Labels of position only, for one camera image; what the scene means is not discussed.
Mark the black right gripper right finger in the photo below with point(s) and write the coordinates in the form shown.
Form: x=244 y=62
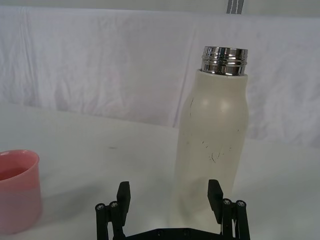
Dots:
x=215 y=197

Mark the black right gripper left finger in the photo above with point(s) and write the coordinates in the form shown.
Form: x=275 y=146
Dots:
x=123 y=200

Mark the cream vacuum bottle steel neck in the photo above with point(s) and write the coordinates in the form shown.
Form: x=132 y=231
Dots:
x=212 y=125

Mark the white table cloth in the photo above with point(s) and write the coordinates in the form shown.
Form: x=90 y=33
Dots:
x=100 y=150

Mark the pink cup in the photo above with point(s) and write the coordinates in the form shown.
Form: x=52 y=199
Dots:
x=18 y=180

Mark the white curtain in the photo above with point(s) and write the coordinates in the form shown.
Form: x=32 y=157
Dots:
x=100 y=62

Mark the grey striped post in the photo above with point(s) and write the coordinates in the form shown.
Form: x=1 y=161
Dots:
x=235 y=6

